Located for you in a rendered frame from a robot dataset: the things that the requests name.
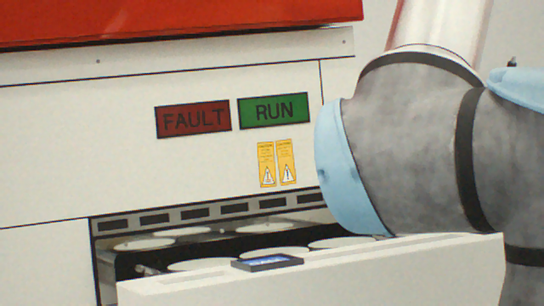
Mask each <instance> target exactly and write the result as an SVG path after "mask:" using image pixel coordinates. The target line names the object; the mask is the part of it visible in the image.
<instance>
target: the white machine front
mask: <svg viewBox="0 0 544 306"><path fill-rule="evenodd" d="M358 80H359V77H358V67H357V58H355V47H354V28H353V26H339V27H328V28H315V29H303V30H290V31H267V32H255V33H242V35H230V36H217V37H194V38H181V39H169V40H156V41H145V42H121V43H108V44H96V45H84V46H72V47H59V48H48V49H36V50H24V51H11V52H0V306H119V304H118V303H115V304H109V305H102V304H100V303H99V294H98V286H96V276H95V268H94V252H93V240H94V239H101V238H107V237H114V236H120V235H132V234H139V233H146V232H152V230H164V229H171V228H178V227H184V226H190V225H197V224H209V223H216V222H223V221H229V220H235V219H242V218H254V217H260V216H267V214H273V213H285V212H292V211H299V210H305V209H312V208H318V207H328V206H327V204H324V205H318V206H312V207H299V208H292V209H286V210H279V211H273V212H261V213H254V214H247V215H246V216H240V217H233V218H222V219H215V220H209V221H202V222H195V223H188V224H177V225H170V226H164V227H157V228H150V229H138V230H132V232H125V233H119V234H112V235H100V236H93V232H92V224H91V219H99V218H111V217H118V215H124V214H132V213H145V212H151V211H158V210H165V209H172V208H179V207H192V206H198V205H206V204H212V203H219V202H226V201H239V199H246V198H253V197H259V196H272V195H279V194H285V193H292V192H299V191H306V190H318V189H320V184H319V180H318V176H317V172H316V167H315V153H314V134H315V122H316V118H317V116H318V114H319V112H320V108H321V107H322V105H323V104H326V103H328V102H331V101H334V100H335V99H336V98H345V99H351V98H352V97H353V95H354V89H355V88H356V86H357V82H358ZM304 94H306V103H307V112H308V120H303V121H295V122H279V123H270V124H262V126H254V127H242V121H241V104H240V101H241V100H249V99H267V98H277V97H286V96H296V95H304ZM222 102H228V112H229V129H221V130H212V131H203V132H195V133H179V134H170V135H162V136H161V135H160V134H159V126H158V116H157V108H167V107H177V106H186V105H203V104H212V103H222ZM279 139H292V151H293V159H294V166H296V174H297V183H296V184H286V186H280V179H279V172H278V164H277V157H276V149H275V141H279ZM271 141H274V150H275V173H276V184H277V187H271V188H262V189H260V183H259V172H258V149H257V143H261V142H271Z"/></svg>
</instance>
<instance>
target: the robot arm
mask: <svg viewBox="0 0 544 306"><path fill-rule="evenodd" d="M492 5H493V0H398V1H397V4H396V8H395V11H394V17H393V21H392V24H391V27H390V30H389V34H388V40H387V43H385V47H384V50H383V54H379V55H378V56H376V57H375V58H373V59H370V60H369V61H368V62H367V63H366V65H365V66H364V68H363V69H362V71H361V73H360V75H359V80H358V82H357V86H356V88H355V89H354V95H353V97H352V98H351V99H345V98H336V99H335V100H334V101H331V102H328V103H326V104H323V105H322V107H321V108H320V112H319V114H318V116H317V118H316V122H315V127H314V161H315V167H316V172H317V176H318V180H319V184H320V190H321V193H322V195H323V197H324V201H325V202H326V204H327V206H328V207H329V209H330V211H331V213H332V216H333V217H334V218H335V219H336V220H337V222H338V223H339V224H340V225H342V226H343V227H344V228H345V229H347V230H348V231H350V232H352V233H355V234H362V235H385V236H387V237H395V236H396V235H414V234H445V233H480V232H482V233H485V231H501V232H502V235H503V244H504V254H505V266H506V270H505V276H504V281H503V284H502V289H501V296H500V300H499V303H498V306H544V67H502V68H494V69H492V70H491V71H490V73H489V77H488V79H487V81H486V83H487V87H486V85H485V82H484V81H483V80H482V77H481V76H480V75H478V73H479V70H480V66H481V60H482V56H483V52H484V48H485V39H486V35H487V31H488V26H489V22H490V13H491V10H492Z"/></svg>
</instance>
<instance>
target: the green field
mask: <svg viewBox="0 0 544 306"><path fill-rule="evenodd" d="M240 104H241V121H242V127H243V128H245V127H254V126H262V124H270V123H279V122H295V121H303V120H308V112H307V103H306V93H305V94H304V95H296V96H286V97H277V98H267V99H249V100H241V101H240Z"/></svg>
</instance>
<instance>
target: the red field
mask: <svg viewBox="0 0 544 306"><path fill-rule="evenodd" d="M157 116H158V126H159V134H160V135H161V136H162V135H170V134H179V133H195V132H203V131H212V130H221V129H229V128H230V121H229V112H228V102H222V103H212V104H203V105H186V106H177V107H167V108H157Z"/></svg>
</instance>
